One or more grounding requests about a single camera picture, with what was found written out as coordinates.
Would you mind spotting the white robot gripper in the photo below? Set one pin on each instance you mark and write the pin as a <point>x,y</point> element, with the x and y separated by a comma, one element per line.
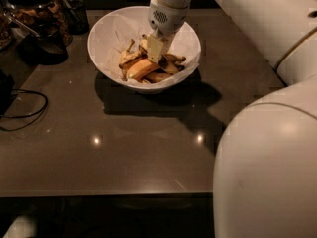
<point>165,20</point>

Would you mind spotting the dark spotted top banana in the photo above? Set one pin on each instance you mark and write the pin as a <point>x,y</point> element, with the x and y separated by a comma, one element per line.
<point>145,48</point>

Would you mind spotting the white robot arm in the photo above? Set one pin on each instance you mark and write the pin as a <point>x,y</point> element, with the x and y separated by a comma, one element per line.
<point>265,172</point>

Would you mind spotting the right brown banana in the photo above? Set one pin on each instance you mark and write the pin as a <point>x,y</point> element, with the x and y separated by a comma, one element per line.
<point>175,61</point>

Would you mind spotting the left brown stemmed banana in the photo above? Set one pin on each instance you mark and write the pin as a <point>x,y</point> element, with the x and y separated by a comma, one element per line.
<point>127,56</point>

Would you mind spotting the bright yellow banana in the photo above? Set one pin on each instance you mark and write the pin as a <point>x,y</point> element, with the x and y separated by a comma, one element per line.
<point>141,68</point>

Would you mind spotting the bottom yellow banana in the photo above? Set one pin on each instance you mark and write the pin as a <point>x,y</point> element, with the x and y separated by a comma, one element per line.
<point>155,77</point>

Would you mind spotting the white bowl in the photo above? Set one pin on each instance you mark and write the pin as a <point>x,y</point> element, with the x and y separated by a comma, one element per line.
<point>113,32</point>

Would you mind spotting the black mesh pen cup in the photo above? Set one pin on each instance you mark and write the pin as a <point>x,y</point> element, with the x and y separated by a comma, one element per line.
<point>76,17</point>

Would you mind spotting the black mug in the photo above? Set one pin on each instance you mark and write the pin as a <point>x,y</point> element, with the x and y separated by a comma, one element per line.
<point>46,47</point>

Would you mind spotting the glass jar with black lid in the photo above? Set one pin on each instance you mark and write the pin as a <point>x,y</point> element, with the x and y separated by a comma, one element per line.
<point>33,13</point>

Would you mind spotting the black device at left edge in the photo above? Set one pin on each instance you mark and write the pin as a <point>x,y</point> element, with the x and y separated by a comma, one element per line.
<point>6,87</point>

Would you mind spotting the white object under table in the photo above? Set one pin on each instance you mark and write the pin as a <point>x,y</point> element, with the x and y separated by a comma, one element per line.
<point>22,227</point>

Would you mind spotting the metal spoon handle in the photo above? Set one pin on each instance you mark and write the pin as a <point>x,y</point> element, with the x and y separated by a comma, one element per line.
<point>21,25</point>

